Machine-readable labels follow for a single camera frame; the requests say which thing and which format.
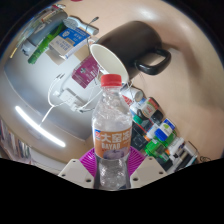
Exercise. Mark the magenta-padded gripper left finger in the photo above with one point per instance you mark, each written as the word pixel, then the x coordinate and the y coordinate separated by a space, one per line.
pixel 87 163

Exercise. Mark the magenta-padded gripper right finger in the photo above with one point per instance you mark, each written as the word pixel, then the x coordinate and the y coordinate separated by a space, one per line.
pixel 137 161

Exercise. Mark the clear red-capped water bottle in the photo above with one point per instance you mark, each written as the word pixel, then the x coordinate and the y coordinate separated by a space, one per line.
pixel 111 140

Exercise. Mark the green lidded plastic tub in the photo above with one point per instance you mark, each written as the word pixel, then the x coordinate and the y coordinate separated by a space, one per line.
pixel 153 146

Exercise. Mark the small blue and white box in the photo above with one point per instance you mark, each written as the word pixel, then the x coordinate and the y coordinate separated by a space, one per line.
pixel 165 130

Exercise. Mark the magenta drink carton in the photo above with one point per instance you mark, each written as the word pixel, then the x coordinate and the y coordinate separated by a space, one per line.
pixel 85 71

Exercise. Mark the black mug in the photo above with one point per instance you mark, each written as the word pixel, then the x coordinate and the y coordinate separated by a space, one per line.
pixel 133 43

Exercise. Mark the blue and white carton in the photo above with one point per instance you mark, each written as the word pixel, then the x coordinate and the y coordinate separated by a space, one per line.
pixel 68 41

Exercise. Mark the grey drink bottle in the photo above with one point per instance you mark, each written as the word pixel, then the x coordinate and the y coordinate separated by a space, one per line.
pixel 43 26

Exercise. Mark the white wall power socket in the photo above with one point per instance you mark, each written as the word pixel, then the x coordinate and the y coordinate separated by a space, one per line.
pixel 68 98

